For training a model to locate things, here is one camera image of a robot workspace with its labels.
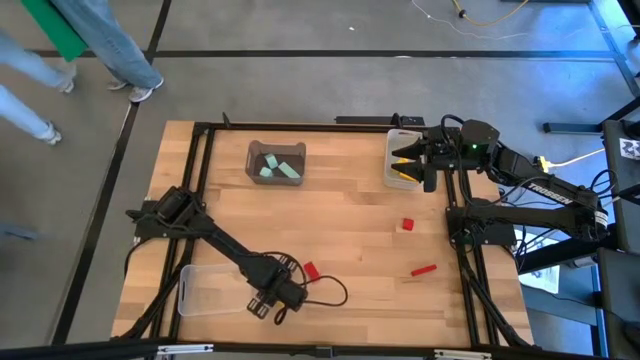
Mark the long teal wooden block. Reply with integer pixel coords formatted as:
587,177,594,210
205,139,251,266
277,161,302,180

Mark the white fiducial tag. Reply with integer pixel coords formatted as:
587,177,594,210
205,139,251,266
619,138,640,161

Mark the translucent white plastic bin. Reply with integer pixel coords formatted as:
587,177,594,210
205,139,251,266
383,128,429,191

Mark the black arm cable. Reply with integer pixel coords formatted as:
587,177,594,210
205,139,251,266
259,249,350,326
438,113,501,236

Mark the grey flat floor object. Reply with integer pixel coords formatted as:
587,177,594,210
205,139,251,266
0,223,40,243

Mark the black floor stand beam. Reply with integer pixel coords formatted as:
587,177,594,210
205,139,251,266
543,95,640,135

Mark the white power cable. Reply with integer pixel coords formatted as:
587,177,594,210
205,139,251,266
548,147,607,169

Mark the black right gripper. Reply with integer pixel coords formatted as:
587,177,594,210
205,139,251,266
390,127,462,194

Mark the person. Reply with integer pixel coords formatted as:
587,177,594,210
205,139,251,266
49,0,165,104
0,29,77,146

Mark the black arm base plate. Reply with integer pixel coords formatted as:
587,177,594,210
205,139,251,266
446,205,518,247
124,198,207,240

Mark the white paper sheet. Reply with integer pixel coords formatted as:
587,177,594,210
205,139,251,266
519,233,561,295

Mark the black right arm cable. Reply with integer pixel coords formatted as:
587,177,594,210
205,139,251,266
438,113,501,236

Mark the black aluminium table frame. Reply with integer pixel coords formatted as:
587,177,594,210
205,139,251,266
112,112,536,351

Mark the clear plastic bin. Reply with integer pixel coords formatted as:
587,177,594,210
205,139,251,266
178,259,254,318

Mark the white floor cable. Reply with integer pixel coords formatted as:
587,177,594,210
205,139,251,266
410,0,536,42

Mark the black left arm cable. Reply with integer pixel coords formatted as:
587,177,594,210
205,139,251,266
259,249,350,326

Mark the black diagonal beam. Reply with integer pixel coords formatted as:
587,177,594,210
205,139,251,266
517,223,619,275

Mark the black flat bar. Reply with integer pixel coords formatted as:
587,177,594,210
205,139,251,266
333,113,426,127

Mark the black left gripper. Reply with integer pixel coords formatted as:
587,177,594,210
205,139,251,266
244,253,309,321

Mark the silver aluminium bracket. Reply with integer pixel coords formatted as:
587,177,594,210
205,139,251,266
433,348,494,360
156,343,215,357

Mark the green flat board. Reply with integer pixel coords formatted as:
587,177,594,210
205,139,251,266
19,0,90,64

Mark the black aluminium crossbeam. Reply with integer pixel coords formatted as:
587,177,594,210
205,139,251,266
0,337,640,360

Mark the yellow floor cable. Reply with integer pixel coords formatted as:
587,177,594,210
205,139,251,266
451,0,530,28

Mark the black padded panel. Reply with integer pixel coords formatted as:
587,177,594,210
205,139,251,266
602,119,640,251

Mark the dark grey plastic bin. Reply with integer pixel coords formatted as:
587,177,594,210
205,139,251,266
244,139,307,187

